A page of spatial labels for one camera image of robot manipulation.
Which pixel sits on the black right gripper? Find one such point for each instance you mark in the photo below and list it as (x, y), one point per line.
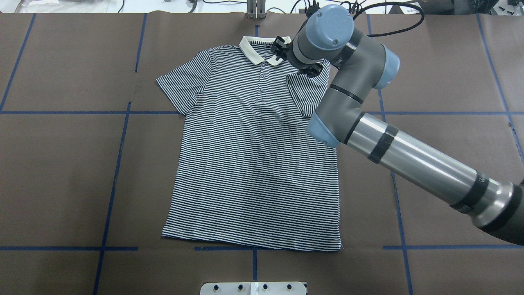
(279, 46)

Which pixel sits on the striped polo shirt cream collar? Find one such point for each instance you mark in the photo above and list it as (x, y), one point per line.
(248, 172)

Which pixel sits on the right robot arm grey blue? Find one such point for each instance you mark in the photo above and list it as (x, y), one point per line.
(329, 34)

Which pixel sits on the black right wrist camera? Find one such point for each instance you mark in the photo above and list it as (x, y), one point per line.
(280, 47)

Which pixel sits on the aluminium frame post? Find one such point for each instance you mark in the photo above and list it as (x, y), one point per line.
(256, 9)

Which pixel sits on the white pedestal base plate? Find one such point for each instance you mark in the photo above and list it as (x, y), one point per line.
(255, 288)

